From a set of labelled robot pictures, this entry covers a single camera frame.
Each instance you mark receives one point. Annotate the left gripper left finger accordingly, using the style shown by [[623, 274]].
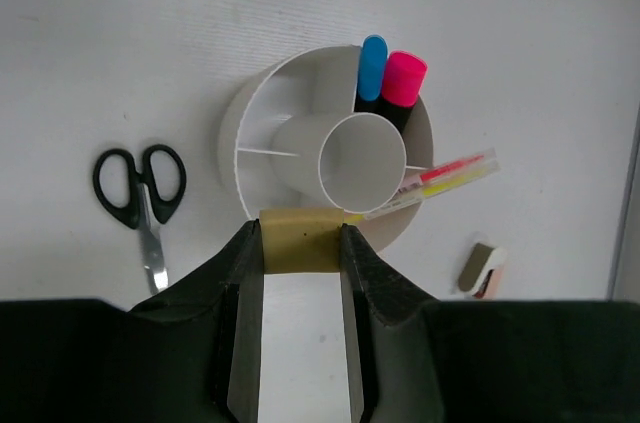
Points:
[[206, 331]]

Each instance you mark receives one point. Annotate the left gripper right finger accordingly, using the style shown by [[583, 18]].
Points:
[[390, 367]]

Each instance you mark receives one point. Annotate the tan eraser block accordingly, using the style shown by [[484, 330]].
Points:
[[301, 240]]

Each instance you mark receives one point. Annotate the pink mini stapler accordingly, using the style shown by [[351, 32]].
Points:
[[482, 272]]

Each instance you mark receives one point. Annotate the black handled scissors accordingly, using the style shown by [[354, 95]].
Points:
[[146, 210]]

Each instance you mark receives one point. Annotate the thin yellow highlighter pen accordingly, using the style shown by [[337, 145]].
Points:
[[423, 192]]

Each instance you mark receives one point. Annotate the thin red highlighter pen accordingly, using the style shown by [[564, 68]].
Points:
[[419, 177]]

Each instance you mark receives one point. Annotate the pink capped black highlighter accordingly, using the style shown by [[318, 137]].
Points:
[[402, 81]]

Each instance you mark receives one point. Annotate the blue capped black highlighter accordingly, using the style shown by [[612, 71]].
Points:
[[371, 67]]

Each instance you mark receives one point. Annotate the white round divided organizer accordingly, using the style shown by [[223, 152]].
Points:
[[291, 138]]

